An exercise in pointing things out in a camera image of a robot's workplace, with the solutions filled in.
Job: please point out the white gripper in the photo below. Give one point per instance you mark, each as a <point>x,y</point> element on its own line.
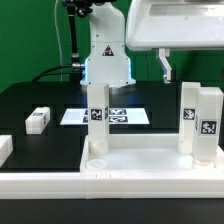
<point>174,24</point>

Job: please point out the white desk tabletop tray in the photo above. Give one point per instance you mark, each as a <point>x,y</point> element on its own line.
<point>144,152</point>

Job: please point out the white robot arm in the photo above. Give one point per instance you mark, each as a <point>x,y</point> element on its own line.
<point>108,62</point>

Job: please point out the white L-shaped obstacle fence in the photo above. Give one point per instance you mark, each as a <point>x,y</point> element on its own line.
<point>112,184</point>

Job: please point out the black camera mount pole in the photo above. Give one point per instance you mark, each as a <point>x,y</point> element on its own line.
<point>81,8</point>

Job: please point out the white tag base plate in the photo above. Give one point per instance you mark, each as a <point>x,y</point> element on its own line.
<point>116,116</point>

